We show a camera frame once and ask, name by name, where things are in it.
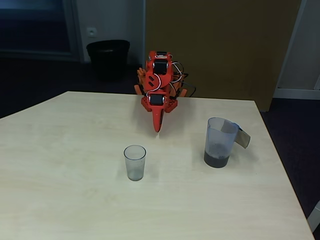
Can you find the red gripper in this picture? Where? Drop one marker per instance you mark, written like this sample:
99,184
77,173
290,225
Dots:
157,100

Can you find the red robot arm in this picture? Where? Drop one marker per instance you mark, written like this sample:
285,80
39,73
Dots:
162,80

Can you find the clear plastic cup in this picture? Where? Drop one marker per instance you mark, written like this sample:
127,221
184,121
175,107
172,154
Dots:
135,170

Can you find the orange table clamp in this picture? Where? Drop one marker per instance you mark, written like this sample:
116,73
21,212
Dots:
183,92
141,77

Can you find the black waste bin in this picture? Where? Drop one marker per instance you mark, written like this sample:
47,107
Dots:
107,62

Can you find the brown pin board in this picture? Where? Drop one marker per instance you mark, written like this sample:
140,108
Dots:
225,50

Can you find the dark window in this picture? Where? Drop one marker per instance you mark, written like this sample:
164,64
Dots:
32,25

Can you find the white wall socket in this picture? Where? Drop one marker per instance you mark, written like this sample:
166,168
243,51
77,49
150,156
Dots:
91,32

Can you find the white door frame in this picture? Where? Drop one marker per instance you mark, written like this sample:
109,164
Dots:
295,75

